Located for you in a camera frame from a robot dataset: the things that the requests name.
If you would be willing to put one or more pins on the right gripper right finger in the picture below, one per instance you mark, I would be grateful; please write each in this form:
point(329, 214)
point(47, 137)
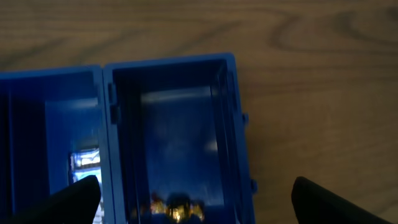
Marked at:
point(323, 208)

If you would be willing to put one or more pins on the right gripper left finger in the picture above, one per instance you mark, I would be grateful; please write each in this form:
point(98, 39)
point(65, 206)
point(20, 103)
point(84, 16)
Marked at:
point(71, 202)

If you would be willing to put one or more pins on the gold candy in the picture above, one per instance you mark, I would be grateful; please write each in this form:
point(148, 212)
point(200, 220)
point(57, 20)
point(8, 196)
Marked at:
point(177, 211)

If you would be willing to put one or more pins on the blue tray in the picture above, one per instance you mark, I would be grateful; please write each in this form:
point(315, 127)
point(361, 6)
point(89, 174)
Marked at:
point(180, 124)

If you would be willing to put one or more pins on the blue candy pack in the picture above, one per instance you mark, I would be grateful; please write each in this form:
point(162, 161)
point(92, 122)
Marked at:
point(88, 158)

